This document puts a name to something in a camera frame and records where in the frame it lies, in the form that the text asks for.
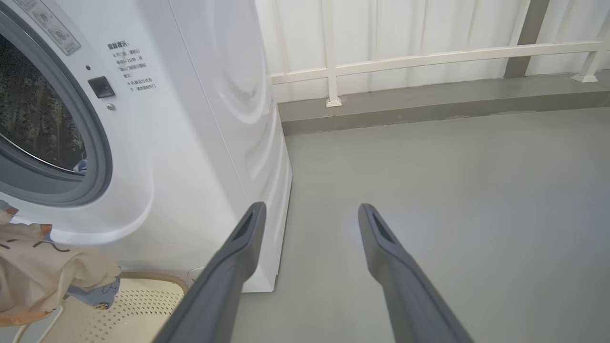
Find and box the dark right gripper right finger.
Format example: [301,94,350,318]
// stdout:
[358,203,475,343]

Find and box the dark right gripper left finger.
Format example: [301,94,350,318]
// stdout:
[152,202,267,343]

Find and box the cream garment with basketball print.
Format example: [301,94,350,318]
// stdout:
[0,200,122,327]

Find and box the white front-load washing machine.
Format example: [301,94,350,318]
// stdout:
[0,0,293,293]

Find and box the cream perforated laundry basket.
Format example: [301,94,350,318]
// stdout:
[12,272,191,343]

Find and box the white metal railing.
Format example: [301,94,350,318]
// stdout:
[269,0,610,108]

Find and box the grey steel column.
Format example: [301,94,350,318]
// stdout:
[504,0,551,79]

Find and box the grey instruction sticker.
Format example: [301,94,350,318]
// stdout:
[13,0,81,56]

